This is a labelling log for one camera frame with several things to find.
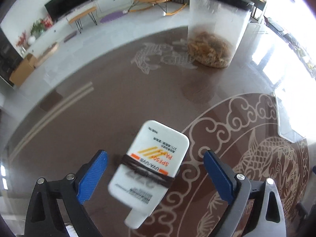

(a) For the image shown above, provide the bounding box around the brown hair tie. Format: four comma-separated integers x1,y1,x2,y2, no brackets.
119,153,176,189

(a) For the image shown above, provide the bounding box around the white plastic swab box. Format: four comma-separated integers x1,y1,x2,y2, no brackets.
243,23,315,143

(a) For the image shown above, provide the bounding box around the small wooden bench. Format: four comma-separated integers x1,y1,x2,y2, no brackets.
68,6,98,34

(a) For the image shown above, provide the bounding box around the white tv cabinet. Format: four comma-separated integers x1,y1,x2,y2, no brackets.
25,0,132,57

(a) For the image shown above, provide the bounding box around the red flowers white vase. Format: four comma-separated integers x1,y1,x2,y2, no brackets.
16,31,36,52

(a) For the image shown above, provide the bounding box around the black display cabinet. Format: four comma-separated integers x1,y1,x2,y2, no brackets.
0,30,23,86

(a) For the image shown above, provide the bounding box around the black television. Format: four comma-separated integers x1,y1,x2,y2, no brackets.
45,0,90,22

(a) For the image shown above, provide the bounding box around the white sunscreen tube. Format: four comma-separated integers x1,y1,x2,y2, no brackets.
108,120,190,229

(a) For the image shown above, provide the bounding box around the potted plant by vase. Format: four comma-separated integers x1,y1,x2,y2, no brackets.
31,15,54,38

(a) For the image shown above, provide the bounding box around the clear jar with black lid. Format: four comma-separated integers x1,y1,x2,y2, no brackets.
187,0,254,69

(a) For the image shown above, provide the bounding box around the cardboard box on floor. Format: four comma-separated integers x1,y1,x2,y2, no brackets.
9,54,37,87

